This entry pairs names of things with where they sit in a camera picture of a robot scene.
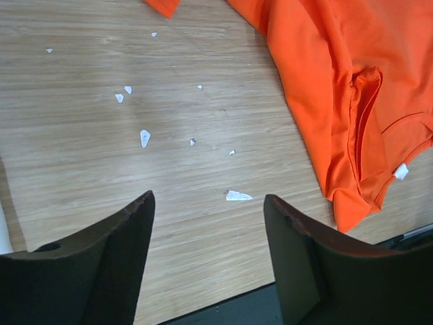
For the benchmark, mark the orange t shirt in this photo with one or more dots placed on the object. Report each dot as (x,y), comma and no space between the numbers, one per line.
(357,77)

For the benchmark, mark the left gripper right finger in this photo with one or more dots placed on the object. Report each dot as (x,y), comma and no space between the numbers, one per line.
(323,276)

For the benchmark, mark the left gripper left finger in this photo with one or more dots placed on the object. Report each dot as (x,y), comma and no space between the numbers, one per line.
(90,277)

